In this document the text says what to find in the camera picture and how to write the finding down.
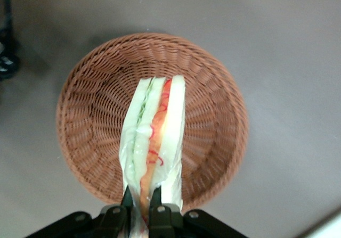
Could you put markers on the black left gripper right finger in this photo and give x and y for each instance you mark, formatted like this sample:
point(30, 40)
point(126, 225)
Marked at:
point(165, 222)

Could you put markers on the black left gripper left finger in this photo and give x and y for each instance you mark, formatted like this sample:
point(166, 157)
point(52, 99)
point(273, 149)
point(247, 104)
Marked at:
point(114, 222)

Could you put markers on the triangle sandwich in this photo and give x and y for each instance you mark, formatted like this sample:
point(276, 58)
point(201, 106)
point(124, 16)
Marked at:
point(153, 131)

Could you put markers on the round brown wicker basket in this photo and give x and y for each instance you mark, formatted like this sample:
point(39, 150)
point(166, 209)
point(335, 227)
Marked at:
point(93, 110)

